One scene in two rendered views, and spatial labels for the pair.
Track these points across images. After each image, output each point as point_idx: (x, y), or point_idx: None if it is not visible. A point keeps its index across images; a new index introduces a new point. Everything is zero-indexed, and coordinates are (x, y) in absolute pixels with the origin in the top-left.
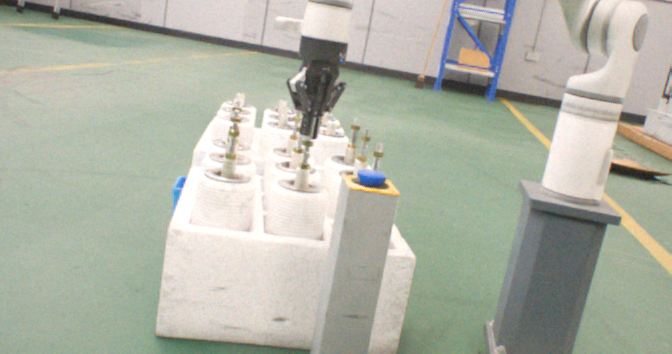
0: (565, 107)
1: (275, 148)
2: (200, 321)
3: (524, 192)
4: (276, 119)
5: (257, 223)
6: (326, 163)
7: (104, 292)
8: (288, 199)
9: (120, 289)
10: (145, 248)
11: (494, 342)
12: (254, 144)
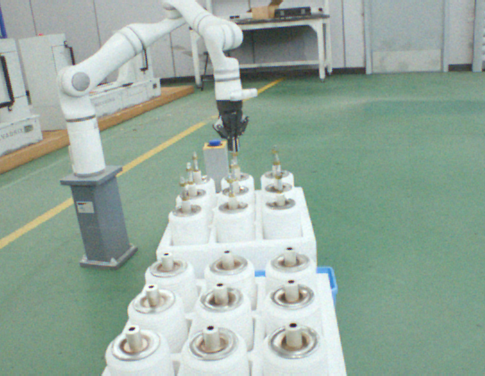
0: (97, 123)
1: (245, 207)
2: None
3: (112, 173)
4: (232, 288)
5: (259, 198)
6: (205, 211)
7: (342, 253)
8: None
9: (335, 257)
10: (342, 294)
11: (129, 250)
12: (261, 319)
